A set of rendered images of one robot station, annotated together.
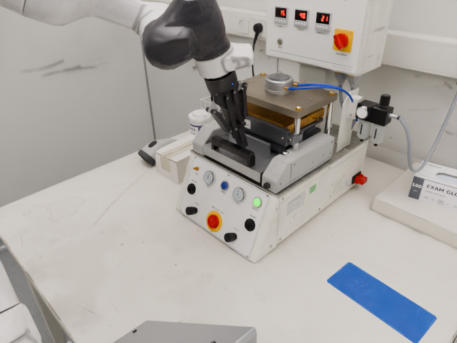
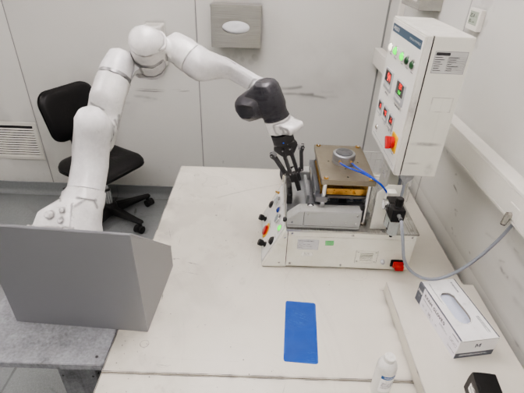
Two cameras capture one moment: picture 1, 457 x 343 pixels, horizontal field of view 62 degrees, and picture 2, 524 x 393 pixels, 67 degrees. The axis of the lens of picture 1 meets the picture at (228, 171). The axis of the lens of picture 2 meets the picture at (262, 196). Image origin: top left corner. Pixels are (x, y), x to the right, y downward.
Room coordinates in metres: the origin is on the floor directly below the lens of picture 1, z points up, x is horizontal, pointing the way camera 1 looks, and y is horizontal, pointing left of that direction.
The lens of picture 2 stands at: (-0.10, -0.81, 1.76)
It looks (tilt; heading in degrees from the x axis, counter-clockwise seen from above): 33 degrees down; 43
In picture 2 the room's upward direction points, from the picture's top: 2 degrees clockwise
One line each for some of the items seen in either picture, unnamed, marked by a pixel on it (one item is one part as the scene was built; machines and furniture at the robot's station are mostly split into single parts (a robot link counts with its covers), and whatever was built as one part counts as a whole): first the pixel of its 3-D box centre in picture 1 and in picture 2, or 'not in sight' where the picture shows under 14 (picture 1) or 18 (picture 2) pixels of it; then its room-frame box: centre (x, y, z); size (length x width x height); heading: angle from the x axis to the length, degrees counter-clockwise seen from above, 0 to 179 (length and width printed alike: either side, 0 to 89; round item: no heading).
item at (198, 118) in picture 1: (200, 128); not in sight; (1.38, 0.11, 0.83); 0.09 x 0.09 x 0.15
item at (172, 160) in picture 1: (185, 157); not in sight; (1.20, 0.16, 0.80); 0.19 x 0.13 x 0.09; 134
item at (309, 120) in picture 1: (279, 105); (341, 173); (1.01, -0.15, 1.07); 0.22 x 0.17 x 0.10; 43
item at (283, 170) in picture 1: (298, 161); (321, 216); (0.86, -0.19, 0.97); 0.26 x 0.05 x 0.07; 133
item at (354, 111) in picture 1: (370, 119); (391, 213); (0.94, -0.39, 1.05); 0.15 x 0.05 x 0.15; 43
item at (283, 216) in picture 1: (277, 175); (331, 226); (1.00, -0.15, 0.84); 0.53 x 0.37 x 0.17; 133
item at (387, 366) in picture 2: not in sight; (384, 373); (0.59, -0.62, 0.82); 0.05 x 0.05 x 0.14
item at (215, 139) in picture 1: (232, 150); (288, 188); (0.89, -0.01, 0.99); 0.15 x 0.02 x 0.04; 43
